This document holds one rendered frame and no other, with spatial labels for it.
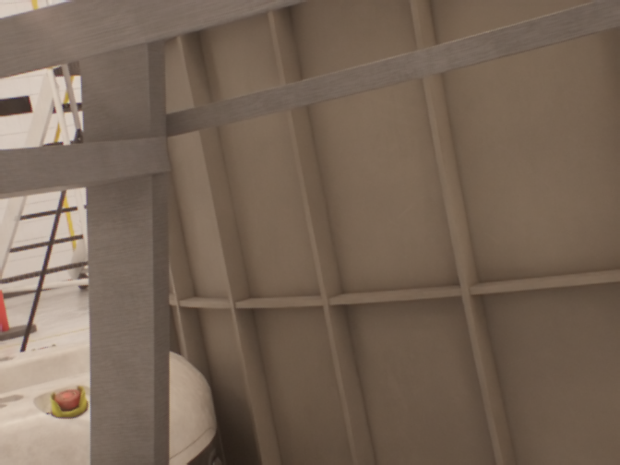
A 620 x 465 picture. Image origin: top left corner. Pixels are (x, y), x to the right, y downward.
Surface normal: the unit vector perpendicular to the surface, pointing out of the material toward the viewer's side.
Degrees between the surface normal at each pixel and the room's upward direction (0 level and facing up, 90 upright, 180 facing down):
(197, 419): 89
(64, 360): 74
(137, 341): 93
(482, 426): 90
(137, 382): 93
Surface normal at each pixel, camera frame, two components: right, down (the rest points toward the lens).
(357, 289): -0.69, 0.17
